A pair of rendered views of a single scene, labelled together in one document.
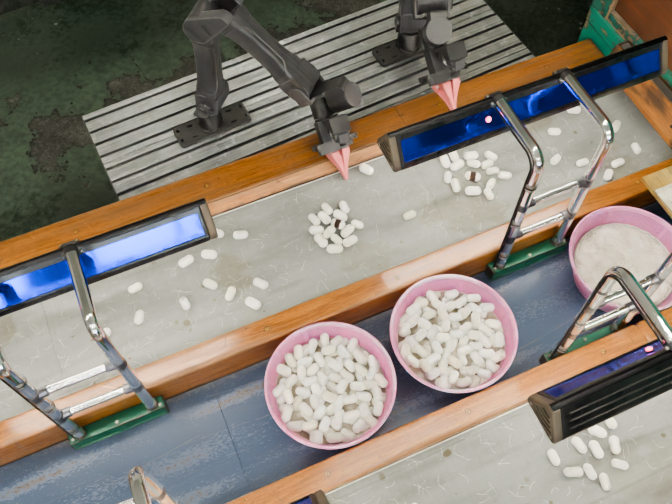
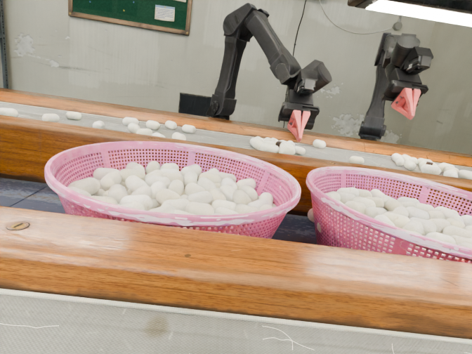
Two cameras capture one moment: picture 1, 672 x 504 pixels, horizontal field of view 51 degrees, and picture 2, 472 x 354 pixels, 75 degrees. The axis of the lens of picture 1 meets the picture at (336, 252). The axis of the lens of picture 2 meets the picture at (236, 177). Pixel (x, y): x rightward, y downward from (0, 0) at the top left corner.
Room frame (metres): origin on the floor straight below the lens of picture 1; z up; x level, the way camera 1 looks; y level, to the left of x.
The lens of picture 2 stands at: (0.19, -0.15, 0.86)
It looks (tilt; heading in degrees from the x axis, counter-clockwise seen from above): 16 degrees down; 19
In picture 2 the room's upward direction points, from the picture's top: 8 degrees clockwise
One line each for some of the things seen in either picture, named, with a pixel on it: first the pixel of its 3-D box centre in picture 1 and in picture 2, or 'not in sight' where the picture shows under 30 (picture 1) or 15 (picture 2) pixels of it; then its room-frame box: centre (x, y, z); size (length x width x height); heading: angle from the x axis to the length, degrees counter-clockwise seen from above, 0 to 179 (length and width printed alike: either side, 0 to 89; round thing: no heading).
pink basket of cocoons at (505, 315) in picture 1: (450, 339); (408, 234); (0.59, -0.24, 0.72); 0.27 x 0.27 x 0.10
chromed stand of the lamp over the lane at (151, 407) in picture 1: (78, 352); not in sight; (0.51, 0.49, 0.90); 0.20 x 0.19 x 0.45; 112
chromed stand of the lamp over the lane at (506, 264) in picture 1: (527, 180); not in sight; (0.87, -0.41, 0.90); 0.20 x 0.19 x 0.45; 112
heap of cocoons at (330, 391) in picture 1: (331, 390); (180, 211); (0.48, 0.02, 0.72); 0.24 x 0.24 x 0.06
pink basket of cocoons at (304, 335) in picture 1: (330, 389); (179, 205); (0.48, 0.02, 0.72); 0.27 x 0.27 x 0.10
